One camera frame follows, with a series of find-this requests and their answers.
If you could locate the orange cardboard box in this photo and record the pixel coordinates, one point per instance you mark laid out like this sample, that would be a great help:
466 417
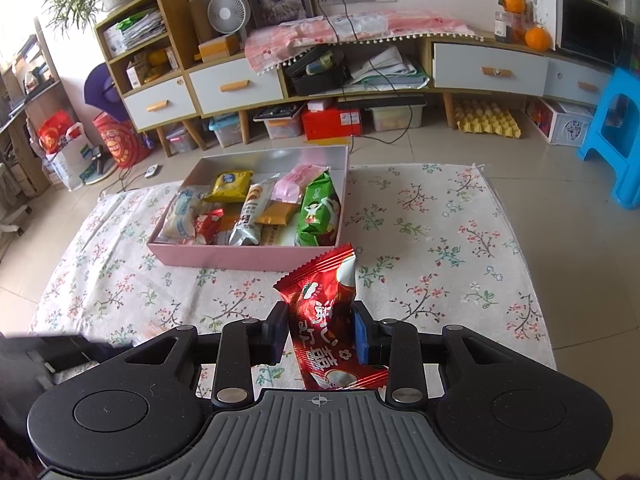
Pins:
220 49

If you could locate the pink snack packet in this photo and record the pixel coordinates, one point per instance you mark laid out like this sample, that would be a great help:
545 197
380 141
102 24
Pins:
295 185

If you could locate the black case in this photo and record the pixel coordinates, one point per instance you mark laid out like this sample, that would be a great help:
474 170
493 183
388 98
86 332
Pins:
320 82

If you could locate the orange clear snack packet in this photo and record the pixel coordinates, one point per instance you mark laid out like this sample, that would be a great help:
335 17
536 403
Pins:
227 222

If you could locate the pink cherry cloth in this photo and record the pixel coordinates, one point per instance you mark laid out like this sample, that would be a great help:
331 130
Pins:
390 22

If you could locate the red gift bag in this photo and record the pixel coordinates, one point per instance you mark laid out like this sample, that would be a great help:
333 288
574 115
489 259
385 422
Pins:
54 135

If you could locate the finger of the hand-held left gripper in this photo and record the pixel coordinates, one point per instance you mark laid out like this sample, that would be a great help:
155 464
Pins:
110 351

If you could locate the white blue snack packet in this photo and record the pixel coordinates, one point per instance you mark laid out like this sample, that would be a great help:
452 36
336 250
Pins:
180 215

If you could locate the stacked documents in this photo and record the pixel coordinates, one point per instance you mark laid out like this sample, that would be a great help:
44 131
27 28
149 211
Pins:
140 30

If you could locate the black tray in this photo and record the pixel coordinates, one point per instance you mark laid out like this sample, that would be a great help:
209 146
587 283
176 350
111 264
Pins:
277 111

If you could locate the wooden shelf unit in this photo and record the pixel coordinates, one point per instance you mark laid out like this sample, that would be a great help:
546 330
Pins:
172 15

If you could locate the silver brown snack packet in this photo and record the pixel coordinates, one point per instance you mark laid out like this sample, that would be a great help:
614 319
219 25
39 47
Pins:
247 225

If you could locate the white shopping bag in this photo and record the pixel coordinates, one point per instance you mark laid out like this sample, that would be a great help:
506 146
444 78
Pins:
70 160

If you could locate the purple round object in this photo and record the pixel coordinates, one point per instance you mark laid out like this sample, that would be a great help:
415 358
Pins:
100 90

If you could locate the red printed bag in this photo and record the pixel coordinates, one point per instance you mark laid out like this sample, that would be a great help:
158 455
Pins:
120 142

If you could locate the clear storage box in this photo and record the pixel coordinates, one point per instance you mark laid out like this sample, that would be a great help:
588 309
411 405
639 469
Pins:
392 119
282 129
181 140

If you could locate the floral mat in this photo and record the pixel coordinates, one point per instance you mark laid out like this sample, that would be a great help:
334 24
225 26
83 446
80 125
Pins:
450 260

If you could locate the red box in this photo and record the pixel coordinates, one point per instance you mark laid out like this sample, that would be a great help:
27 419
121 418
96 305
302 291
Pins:
325 125

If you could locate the small white device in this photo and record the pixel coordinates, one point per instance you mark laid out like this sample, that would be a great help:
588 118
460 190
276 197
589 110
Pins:
152 171

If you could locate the black stand white base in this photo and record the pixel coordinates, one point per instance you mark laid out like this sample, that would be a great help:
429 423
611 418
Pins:
100 167

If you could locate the small white box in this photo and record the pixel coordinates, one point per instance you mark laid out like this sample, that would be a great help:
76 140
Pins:
319 106

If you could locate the small white carton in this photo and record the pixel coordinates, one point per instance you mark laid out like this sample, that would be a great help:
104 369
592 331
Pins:
135 76

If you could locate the yellow egg tray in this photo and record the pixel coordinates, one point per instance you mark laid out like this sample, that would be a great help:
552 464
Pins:
487 119

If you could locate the red white snack packet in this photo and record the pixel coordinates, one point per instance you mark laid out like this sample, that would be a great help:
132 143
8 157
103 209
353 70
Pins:
207 225

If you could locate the microwave oven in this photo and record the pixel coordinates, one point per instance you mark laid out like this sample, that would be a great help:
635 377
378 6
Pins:
592 30

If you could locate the glass jar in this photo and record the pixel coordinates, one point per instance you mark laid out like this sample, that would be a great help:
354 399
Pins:
504 27

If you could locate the wooden TV cabinet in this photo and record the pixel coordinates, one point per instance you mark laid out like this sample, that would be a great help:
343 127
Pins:
428 60

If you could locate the white desk fan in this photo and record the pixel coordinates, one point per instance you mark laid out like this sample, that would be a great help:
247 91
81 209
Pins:
227 12

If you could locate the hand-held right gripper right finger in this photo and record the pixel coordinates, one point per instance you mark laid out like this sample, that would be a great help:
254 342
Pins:
361 340

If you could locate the pink cardboard box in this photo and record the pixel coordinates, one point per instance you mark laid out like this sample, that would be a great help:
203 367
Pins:
240 257

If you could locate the green snack packet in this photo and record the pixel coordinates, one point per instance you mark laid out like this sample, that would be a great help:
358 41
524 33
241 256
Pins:
317 215

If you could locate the orange fruit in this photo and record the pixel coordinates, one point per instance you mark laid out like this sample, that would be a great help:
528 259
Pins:
537 39
512 1

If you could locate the stack of papers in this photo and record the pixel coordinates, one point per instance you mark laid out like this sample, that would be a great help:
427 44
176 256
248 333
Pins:
390 67

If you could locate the wooden open rack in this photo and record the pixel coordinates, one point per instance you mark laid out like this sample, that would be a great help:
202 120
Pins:
25 110

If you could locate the yellow snack packet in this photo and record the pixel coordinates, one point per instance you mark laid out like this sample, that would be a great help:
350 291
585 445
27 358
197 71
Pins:
230 185

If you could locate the blue lid storage box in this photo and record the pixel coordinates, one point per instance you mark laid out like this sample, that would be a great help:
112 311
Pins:
225 132

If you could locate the white printed box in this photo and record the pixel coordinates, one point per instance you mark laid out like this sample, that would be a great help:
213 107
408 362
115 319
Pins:
570 127

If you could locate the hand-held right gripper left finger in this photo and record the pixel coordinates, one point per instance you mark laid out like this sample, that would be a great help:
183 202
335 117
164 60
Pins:
280 335

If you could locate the blue plastic stool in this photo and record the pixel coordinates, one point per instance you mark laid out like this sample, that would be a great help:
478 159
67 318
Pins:
622 105

